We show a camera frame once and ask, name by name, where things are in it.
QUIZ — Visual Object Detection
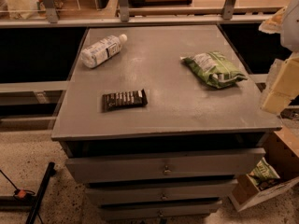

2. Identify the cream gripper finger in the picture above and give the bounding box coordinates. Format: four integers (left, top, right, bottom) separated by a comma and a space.
261, 57, 299, 115
259, 7, 287, 35

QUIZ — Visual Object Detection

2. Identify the black rxbar chocolate bar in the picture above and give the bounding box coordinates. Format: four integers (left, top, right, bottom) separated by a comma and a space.
102, 90, 148, 112

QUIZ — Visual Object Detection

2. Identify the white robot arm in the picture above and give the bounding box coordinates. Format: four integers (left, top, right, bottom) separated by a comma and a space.
259, 0, 299, 115

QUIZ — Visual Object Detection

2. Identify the clear plastic bottle white cap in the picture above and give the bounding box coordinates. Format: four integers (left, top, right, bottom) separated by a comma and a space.
80, 34, 127, 68

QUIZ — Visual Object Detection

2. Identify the green chip bag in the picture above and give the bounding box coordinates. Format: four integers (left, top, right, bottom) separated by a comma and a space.
180, 51, 247, 89

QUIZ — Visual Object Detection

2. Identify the cardboard box with snacks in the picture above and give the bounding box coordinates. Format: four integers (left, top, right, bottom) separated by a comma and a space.
229, 126, 299, 211

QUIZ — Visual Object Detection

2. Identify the green snack bag in box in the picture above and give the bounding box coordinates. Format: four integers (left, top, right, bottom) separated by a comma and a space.
249, 158, 280, 189

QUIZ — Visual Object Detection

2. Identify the top grey drawer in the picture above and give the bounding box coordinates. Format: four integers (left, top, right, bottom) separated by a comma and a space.
65, 147, 265, 183

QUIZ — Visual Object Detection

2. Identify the grey drawer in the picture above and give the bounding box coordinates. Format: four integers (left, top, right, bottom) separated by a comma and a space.
65, 147, 265, 183
85, 179, 237, 205
100, 200, 222, 220

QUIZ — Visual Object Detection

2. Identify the middle grey drawer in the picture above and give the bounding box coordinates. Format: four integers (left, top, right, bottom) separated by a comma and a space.
85, 179, 237, 205

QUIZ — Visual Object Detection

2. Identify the grey drawer cabinet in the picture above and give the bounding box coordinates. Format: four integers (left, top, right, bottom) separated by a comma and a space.
52, 25, 281, 211

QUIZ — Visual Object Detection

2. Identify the bottom grey drawer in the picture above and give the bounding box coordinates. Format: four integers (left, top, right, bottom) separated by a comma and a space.
100, 200, 222, 220

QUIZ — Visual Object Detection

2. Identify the black stand leg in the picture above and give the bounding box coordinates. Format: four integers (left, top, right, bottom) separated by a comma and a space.
0, 161, 56, 224

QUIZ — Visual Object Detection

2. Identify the metal shelf rail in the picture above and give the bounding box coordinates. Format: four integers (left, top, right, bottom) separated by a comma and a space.
0, 0, 291, 28

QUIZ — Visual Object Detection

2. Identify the orange clamp with cable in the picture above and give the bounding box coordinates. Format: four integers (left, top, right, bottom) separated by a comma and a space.
0, 170, 36, 201

